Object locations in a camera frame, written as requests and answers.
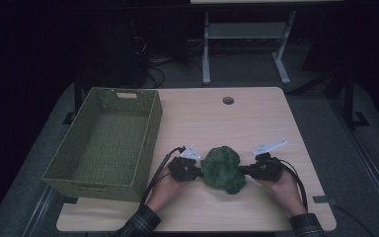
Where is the grey tape strip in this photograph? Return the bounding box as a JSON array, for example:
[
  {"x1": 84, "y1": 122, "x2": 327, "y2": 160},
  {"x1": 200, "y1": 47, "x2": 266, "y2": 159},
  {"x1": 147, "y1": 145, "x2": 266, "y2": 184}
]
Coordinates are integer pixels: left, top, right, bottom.
[{"x1": 311, "y1": 195, "x2": 338, "y2": 207}]

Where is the white metal stand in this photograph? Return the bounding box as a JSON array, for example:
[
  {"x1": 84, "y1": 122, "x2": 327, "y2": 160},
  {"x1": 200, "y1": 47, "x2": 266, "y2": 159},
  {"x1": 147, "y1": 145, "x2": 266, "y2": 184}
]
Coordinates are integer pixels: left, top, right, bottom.
[{"x1": 201, "y1": 9, "x2": 297, "y2": 86}]

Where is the hand-held gripper black cable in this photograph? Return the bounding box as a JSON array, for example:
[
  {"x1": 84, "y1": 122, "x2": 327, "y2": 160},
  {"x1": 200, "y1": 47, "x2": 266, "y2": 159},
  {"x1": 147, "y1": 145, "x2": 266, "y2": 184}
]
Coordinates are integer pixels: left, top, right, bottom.
[
  {"x1": 139, "y1": 145, "x2": 188, "y2": 207},
  {"x1": 275, "y1": 158, "x2": 310, "y2": 213}
]

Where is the black stand post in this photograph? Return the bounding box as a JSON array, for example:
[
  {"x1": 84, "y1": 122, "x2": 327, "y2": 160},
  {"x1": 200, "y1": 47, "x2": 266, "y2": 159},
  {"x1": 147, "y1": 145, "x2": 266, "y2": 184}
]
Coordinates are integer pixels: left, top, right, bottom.
[
  {"x1": 61, "y1": 74, "x2": 84, "y2": 126},
  {"x1": 341, "y1": 69, "x2": 371, "y2": 130}
]

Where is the left hand-held gripper black cable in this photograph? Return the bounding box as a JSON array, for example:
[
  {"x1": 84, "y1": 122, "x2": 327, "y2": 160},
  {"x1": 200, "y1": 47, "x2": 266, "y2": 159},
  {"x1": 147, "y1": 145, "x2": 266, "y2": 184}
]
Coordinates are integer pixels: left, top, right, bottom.
[{"x1": 139, "y1": 145, "x2": 188, "y2": 207}]

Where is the tangle of floor cables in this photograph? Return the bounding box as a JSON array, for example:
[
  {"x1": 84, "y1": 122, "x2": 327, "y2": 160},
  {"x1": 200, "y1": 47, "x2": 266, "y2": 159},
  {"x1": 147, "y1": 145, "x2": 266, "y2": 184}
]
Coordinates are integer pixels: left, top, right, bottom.
[{"x1": 134, "y1": 36, "x2": 205, "y2": 89}]

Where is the black floor cable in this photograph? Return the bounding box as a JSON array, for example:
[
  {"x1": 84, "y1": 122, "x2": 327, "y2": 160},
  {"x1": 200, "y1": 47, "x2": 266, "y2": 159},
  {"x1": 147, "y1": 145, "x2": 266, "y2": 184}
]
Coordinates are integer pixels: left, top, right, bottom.
[{"x1": 334, "y1": 203, "x2": 377, "y2": 237}]

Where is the metal floor rail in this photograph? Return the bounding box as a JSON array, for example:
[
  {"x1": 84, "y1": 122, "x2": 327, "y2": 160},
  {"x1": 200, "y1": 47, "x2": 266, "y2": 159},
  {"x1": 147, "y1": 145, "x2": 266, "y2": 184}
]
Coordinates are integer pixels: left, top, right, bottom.
[
  {"x1": 328, "y1": 97, "x2": 379, "y2": 229},
  {"x1": 22, "y1": 185, "x2": 59, "y2": 237}
]

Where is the green fleece garment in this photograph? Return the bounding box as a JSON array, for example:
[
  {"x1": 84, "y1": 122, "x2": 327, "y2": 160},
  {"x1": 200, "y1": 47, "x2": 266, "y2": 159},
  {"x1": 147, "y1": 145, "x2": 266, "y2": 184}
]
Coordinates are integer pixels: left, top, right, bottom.
[{"x1": 199, "y1": 145, "x2": 248, "y2": 196}]

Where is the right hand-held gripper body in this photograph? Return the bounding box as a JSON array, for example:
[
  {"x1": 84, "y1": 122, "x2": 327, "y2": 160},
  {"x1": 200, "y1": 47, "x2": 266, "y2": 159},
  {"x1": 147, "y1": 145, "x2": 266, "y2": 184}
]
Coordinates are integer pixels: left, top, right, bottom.
[{"x1": 247, "y1": 139, "x2": 289, "y2": 183}]

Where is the right hand-held gripper black cable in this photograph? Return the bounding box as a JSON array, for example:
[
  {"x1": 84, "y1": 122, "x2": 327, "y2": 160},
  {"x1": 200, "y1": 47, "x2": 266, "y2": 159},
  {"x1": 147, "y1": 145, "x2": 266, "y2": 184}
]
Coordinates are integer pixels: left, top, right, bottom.
[{"x1": 275, "y1": 158, "x2": 310, "y2": 213}]

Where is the green woven basket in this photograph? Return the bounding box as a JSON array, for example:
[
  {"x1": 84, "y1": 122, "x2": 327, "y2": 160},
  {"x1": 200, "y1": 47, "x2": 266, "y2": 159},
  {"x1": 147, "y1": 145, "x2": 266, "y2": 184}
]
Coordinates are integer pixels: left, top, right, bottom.
[{"x1": 41, "y1": 86, "x2": 164, "y2": 202}]

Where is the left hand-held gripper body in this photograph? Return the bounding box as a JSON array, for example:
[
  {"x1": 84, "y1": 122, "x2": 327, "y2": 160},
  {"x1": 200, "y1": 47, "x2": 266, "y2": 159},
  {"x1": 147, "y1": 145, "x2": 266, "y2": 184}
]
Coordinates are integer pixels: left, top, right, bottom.
[{"x1": 167, "y1": 143, "x2": 202, "y2": 183}]

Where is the person's right hand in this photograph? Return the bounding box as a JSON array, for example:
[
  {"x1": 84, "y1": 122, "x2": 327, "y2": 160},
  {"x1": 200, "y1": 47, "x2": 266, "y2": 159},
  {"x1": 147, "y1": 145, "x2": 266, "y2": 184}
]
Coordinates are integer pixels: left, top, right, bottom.
[{"x1": 256, "y1": 168, "x2": 308, "y2": 218}]

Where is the person's left hand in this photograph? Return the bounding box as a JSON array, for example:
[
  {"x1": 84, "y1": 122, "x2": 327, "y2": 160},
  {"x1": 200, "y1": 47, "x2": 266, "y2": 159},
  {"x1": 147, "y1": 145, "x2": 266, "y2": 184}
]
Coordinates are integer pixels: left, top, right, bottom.
[{"x1": 145, "y1": 164, "x2": 192, "y2": 215}]

